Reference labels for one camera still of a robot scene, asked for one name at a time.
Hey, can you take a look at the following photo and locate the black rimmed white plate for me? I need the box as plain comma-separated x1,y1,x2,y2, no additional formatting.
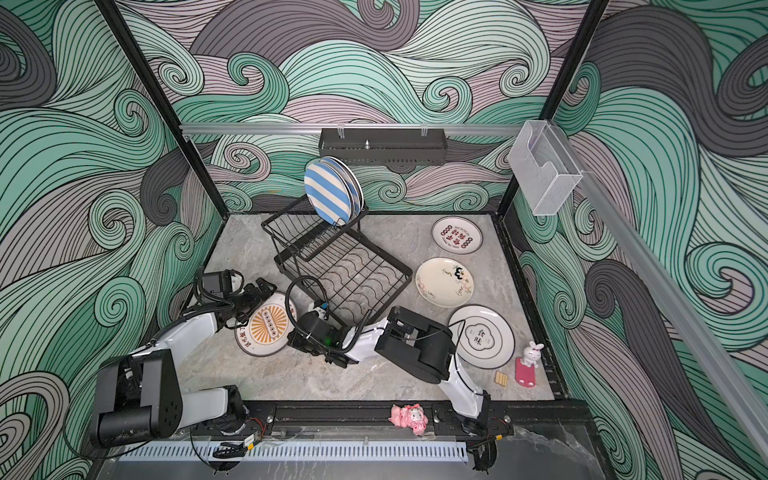
449,305,515,370

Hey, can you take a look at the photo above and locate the black wire dish rack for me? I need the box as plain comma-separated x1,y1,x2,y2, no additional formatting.
261,196,413,327

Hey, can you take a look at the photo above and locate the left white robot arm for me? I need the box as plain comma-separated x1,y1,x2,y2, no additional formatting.
88,270,277,449

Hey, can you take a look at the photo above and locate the clear acrylic wall holder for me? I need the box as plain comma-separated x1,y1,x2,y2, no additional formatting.
507,120,583,216

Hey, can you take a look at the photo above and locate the aluminium rail wall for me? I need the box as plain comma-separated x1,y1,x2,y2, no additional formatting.
549,124,767,460
180,122,522,137

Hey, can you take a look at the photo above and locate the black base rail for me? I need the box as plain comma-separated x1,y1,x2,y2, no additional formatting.
173,398,595,438

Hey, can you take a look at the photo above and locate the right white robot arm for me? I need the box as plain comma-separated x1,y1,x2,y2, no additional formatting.
284,275,491,436

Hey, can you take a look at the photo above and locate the white rabbit pink stand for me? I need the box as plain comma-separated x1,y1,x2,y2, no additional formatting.
515,341,544,388

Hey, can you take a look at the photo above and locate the black perforated wall shelf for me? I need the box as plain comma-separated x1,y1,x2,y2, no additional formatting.
318,129,448,167

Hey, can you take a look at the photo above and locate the orange sunburst plate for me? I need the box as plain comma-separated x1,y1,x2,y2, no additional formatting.
235,292,294,357
336,159,361,218

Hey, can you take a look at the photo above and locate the aluminium rail right wall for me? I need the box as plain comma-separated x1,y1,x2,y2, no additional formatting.
549,124,767,460

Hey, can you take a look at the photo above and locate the aluminium rail back wall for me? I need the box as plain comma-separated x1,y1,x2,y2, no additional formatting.
180,122,522,137

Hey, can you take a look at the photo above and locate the red patterned white plate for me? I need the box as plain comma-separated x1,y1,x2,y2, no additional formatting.
431,216,484,255

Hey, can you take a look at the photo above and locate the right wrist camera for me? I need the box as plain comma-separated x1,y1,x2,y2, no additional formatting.
311,301,329,320

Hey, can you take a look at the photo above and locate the pink plush toy centre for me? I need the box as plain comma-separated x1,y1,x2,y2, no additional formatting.
389,404,428,436

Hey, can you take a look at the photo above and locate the blue striped plate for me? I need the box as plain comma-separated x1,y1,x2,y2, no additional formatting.
352,172,365,212
304,161,352,226

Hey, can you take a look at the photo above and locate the cream cartoon plate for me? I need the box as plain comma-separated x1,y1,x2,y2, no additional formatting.
414,257,475,308

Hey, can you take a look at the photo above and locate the white slotted cable duct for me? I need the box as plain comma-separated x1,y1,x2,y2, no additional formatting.
119,440,469,463

